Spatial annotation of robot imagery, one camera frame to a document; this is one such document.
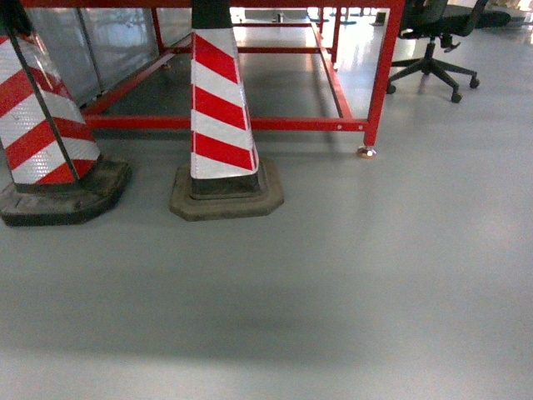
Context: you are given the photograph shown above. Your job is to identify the red white traffic cone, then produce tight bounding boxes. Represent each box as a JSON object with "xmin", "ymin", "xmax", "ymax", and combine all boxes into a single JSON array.
[
  {"xmin": 1, "ymin": 1, "xmax": 132, "ymax": 227},
  {"xmin": 169, "ymin": 1, "xmax": 284, "ymax": 222}
]

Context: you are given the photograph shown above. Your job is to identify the left red white traffic cone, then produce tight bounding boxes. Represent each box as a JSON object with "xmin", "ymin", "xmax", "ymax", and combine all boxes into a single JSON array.
[{"xmin": 1, "ymin": 1, "xmax": 132, "ymax": 227}]

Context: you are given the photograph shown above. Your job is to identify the black office chair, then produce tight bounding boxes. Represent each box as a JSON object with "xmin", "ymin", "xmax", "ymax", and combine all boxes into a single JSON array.
[{"xmin": 386, "ymin": 0, "xmax": 512, "ymax": 104}]

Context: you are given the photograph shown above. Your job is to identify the red metal table frame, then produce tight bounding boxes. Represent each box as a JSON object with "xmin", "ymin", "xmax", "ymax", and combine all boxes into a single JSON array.
[{"xmin": 18, "ymin": 0, "xmax": 407, "ymax": 159}]

